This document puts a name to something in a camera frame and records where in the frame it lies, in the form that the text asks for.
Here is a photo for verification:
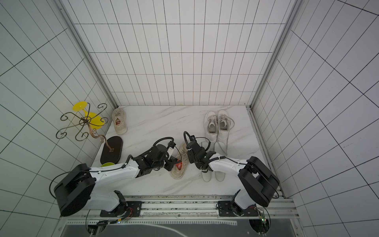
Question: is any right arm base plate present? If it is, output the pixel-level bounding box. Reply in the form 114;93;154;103
216;201;259;217

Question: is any green plastic bowl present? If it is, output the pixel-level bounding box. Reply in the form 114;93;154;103
101;162;114;167

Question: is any dark oval stand base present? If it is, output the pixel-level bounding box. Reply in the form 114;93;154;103
100;136;123;165

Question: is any beige sneaker red label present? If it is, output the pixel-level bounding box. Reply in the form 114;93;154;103
112;108;127;135
170;142;189;179

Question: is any yellow plastic funnel cup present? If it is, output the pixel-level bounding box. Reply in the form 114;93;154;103
73;101;108;130

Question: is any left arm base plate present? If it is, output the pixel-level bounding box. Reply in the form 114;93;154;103
100;201;143;218

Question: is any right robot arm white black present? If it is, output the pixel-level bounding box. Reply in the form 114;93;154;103
185;138;280;210

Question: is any scrolled metal wire stand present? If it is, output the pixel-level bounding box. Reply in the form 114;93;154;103
55;103;109;143

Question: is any aluminium mounting rail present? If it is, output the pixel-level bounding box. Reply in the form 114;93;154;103
69;195;299;220

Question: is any white leather sneaker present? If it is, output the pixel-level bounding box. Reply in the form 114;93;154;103
204;111;218;143
217;110;235;143

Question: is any grey shoe insole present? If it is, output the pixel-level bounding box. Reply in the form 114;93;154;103
214;141;227;182
201;142;212;182

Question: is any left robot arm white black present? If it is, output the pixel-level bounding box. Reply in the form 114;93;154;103
53;141;178;217

